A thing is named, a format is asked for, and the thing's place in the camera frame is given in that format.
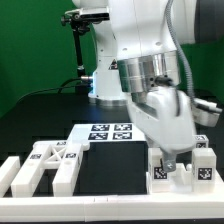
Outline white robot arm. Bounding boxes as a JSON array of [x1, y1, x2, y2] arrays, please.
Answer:
[[73, 0, 221, 172]]

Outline white tagged cube right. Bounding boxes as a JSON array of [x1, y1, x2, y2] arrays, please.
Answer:
[[195, 135, 209, 148]]

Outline black camera on stand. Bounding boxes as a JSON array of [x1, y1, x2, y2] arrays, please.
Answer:
[[61, 7, 110, 26]]

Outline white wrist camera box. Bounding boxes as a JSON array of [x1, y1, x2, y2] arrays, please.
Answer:
[[192, 98, 222, 127]]

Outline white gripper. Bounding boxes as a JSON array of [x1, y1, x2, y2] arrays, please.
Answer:
[[126, 88, 196, 173]]

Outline white chair seat part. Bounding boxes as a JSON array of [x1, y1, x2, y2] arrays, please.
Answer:
[[146, 163, 224, 194]]

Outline black cable on table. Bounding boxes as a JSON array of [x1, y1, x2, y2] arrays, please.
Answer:
[[16, 78, 93, 105]]

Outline white U-shaped fence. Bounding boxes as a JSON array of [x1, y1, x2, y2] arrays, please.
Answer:
[[0, 156, 224, 222]]

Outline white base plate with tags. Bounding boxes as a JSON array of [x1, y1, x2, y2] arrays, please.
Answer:
[[68, 123, 145, 142]]

